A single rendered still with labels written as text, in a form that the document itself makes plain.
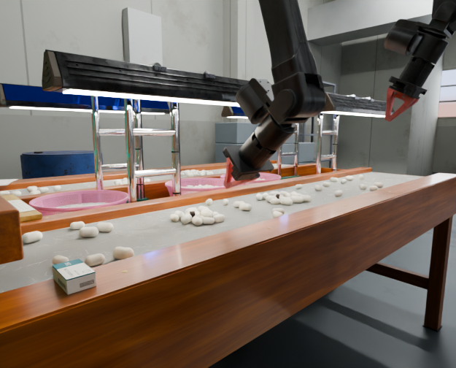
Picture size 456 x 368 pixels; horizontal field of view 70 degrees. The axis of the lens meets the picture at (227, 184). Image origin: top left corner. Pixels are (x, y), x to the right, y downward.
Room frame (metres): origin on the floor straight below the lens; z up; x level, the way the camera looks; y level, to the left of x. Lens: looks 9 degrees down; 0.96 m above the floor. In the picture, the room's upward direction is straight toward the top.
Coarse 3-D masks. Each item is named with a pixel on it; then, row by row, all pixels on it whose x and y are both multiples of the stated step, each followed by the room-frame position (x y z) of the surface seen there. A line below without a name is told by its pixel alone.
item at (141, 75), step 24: (48, 72) 0.63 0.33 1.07; (72, 72) 0.64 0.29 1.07; (96, 72) 0.68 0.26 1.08; (120, 72) 0.72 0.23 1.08; (144, 72) 0.76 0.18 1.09; (168, 72) 0.81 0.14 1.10; (192, 72) 0.86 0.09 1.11; (168, 96) 0.78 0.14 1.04; (192, 96) 0.82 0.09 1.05; (216, 96) 0.87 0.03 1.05
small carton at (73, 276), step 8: (56, 264) 0.41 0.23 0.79; (64, 264) 0.41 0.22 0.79; (72, 264) 0.41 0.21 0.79; (80, 264) 0.41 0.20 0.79; (56, 272) 0.40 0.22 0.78; (64, 272) 0.39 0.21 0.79; (72, 272) 0.39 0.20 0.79; (80, 272) 0.39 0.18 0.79; (88, 272) 0.39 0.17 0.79; (56, 280) 0.40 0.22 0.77; (64, 280) 0.37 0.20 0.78; (72, 280) 0.37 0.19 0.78; (80, 280) 0.38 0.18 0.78; (88, 280) 0.39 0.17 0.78; (64, 288) 0.38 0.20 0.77; (72, 288) 0.37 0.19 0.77; (80, 288) 0.38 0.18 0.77
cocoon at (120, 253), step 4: (116, 248) 0.54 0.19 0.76; (120, 248) 0.54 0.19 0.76; (124, 248) 0.54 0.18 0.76; (128, 248) 0.54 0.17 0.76; (112, 252) 0.54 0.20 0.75; (116, 252) 0.54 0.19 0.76; (120, 252) 0.54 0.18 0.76; (124, 252) 0.53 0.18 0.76; (128, 252) 0.53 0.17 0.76; (132, 252) 0.54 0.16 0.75; (116, 256) 0.54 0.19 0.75; (120, 256) 0.53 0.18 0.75; (124, 256) 0.53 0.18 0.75; (128, 256) 0.53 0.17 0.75; (132, 256) 0.54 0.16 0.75
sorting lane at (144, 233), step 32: (288, 192) 1.19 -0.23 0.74; (320, 192) 1.19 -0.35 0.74; (352, 192) 1.19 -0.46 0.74; (96, 224) 0.76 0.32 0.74; (128, 224) 0.76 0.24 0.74; (160, 224) 0.76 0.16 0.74; (192, 224) 0.76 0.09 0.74; (224, 224) 0.76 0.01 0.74; (32, 256) 0.56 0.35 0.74; (64, 256) 0.56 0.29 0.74; (0, 288) 0.44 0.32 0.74
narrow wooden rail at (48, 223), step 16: (304, 176) 1.46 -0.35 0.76; (320, 176) 1.47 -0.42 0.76; (336, 176) 1.56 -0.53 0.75; (208, 192) 1.06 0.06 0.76; (224, 192) 1.07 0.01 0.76; (240, 192) 1.12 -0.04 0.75; (256, 192) 1.17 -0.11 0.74; (96, 208) 0.83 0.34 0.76; (112, 208) 0.83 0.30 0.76; (128, 208) 0.84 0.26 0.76; (144, 208) 0.87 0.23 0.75; (160, 208) 0.90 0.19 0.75; (32, 224) 0.69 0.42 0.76; (48, 224) 0.71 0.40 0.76; (64, 224) 0.73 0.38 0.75
